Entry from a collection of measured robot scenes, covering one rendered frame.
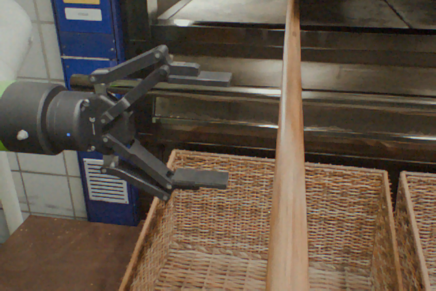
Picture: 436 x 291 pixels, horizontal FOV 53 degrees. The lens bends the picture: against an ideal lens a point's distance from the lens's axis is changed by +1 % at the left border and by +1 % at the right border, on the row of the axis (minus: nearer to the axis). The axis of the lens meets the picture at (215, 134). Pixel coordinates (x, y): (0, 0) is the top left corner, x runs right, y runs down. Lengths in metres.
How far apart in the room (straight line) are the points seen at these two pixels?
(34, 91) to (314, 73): 0.71
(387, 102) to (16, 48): 0.54
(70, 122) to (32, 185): 0.94
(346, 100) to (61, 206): 1.02
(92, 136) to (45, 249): 0.81
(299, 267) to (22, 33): 0.51
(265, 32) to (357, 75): 0.25
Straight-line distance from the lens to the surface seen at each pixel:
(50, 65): 1.25
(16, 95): 0.58
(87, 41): 1.14
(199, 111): 1.12
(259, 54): 1.06
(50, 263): 1.30
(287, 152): 0.45
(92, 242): 1.33
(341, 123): 1.11
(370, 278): 1.24
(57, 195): 1.45
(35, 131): 0.56
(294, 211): 0.37
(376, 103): 0.70
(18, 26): 0.68
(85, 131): 0.56
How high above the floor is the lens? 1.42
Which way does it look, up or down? 27 degrees down
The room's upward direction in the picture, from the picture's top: straight up
